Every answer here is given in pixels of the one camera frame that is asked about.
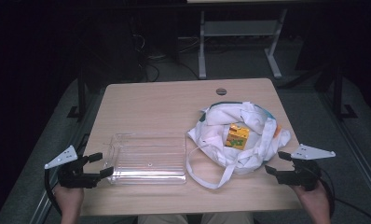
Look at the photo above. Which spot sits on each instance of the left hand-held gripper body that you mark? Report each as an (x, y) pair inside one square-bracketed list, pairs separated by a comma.
[(75, 178)]

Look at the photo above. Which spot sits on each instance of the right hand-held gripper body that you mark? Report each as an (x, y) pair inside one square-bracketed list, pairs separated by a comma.
[(305, 175)]

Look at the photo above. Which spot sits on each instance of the clear plastic tray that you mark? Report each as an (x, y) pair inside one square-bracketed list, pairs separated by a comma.
[(149, 155)]

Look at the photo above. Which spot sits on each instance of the yellow drink carton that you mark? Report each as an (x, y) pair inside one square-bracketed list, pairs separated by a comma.
[(237, 137)]

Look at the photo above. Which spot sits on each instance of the white cloth tote bag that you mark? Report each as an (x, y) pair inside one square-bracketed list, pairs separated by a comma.
[(217, 149)]

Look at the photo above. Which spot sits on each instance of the person's left hand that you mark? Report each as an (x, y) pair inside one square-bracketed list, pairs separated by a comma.
[(69, 202)]

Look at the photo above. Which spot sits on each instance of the person's right hand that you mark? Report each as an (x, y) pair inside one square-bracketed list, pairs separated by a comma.
[(315, 203)]

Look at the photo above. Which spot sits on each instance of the black metal stand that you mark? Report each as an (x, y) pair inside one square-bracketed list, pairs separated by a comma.
[(338, 93), (80, 99)]

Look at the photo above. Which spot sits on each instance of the grey round table grommet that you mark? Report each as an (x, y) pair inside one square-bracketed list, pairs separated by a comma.
[(221, 91)]

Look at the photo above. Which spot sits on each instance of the white metal desk frame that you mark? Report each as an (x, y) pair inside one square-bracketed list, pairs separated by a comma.
[(239, 28)]

